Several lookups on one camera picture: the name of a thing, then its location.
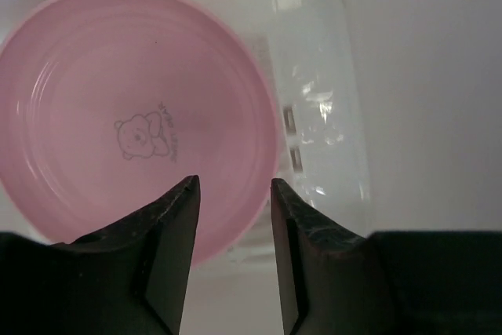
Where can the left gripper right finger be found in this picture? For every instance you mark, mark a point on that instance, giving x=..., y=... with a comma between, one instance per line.
x=333, y=281

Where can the pink plastic plate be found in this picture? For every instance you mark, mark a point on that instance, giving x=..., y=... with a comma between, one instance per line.
x=107, y=104

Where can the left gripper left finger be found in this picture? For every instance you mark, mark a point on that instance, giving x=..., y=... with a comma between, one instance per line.
x=127, y=278

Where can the white plastic bin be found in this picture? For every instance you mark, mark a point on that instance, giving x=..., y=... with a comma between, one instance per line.
x=302, y=49

